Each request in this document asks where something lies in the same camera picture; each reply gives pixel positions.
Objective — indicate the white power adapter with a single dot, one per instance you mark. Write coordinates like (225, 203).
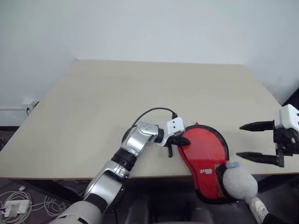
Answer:
(16, 207)

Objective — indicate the black trouser leg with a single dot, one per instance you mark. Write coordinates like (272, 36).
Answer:
(278, 218)

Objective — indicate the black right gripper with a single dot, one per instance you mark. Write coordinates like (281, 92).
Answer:
(288, 140)

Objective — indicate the red zippered pouch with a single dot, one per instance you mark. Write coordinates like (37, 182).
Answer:
(203, 144)

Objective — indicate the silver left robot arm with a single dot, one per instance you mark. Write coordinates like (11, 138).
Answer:
(135, 142)

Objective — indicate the white sneaker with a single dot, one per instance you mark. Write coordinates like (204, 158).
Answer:
(258, 207)

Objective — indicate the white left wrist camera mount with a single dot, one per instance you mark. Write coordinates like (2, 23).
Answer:
(174, 126)

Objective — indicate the black table frame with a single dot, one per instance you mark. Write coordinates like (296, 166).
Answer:
(58, 189)

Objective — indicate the grey plush toy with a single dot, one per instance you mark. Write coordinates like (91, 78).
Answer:
(238, 180)

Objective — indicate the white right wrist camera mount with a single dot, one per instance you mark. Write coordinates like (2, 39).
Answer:
(288, 116)

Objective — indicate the white wall socket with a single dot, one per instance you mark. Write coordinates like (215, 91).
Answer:
(29, 103)

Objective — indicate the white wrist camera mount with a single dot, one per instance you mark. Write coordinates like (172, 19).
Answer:
(174, 126)
(288, 116)

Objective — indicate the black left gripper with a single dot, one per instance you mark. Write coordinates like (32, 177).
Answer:
(170, 149)

